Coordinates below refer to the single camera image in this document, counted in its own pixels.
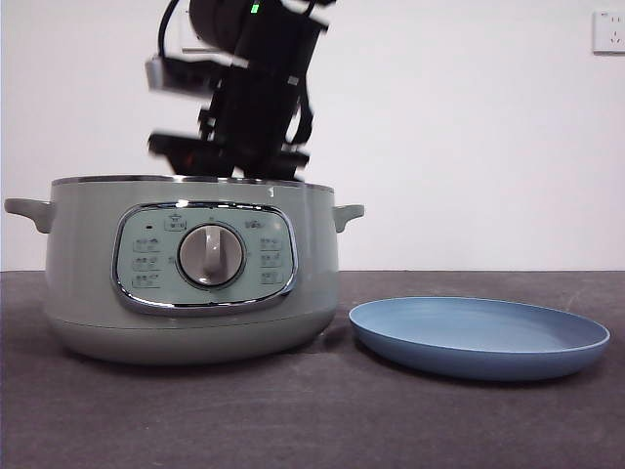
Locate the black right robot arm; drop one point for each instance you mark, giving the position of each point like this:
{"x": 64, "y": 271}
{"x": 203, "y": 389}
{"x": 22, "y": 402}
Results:
{"x": 263, "y": 73}

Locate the white wall socket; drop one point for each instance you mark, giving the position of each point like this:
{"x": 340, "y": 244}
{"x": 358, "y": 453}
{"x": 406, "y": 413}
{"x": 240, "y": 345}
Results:
{"x": 193, "y": 49}
{"x": 610, "y": 32}

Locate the blue round plate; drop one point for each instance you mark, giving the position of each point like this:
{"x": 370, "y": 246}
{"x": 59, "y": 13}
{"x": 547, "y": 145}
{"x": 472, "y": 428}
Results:
{"x": 464, "y": 332}

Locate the pale green electric steamer pot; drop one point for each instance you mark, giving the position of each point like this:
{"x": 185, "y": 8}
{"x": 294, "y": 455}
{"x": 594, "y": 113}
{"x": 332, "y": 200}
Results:
{"x": 78, "y": 254}

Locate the pale grey right wrist camera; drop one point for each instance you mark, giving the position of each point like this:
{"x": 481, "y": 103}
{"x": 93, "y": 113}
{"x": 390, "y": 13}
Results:
{"x": 154, "y": 73}

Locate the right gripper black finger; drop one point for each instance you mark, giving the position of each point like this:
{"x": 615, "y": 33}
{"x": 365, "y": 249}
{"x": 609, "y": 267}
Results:
{"x": 195, "y": 158}
{"x": 280, "y": 167}

